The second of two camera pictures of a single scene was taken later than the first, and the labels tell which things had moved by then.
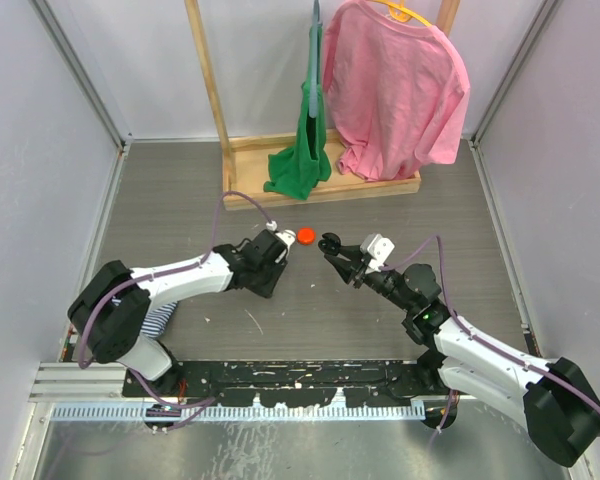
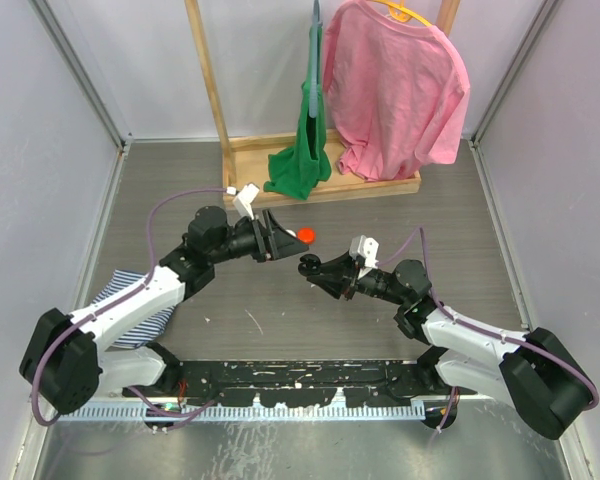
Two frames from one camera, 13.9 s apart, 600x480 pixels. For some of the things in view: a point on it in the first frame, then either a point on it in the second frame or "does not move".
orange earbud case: x=305 y=235 does not move
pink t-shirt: x=398 y=92 does not move
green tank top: x=295 y=171 does not move
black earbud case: x=330 y=245 to x=309 y=265
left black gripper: x=265 y=289 to x=272 y=242
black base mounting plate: x=303 y=383 does not move
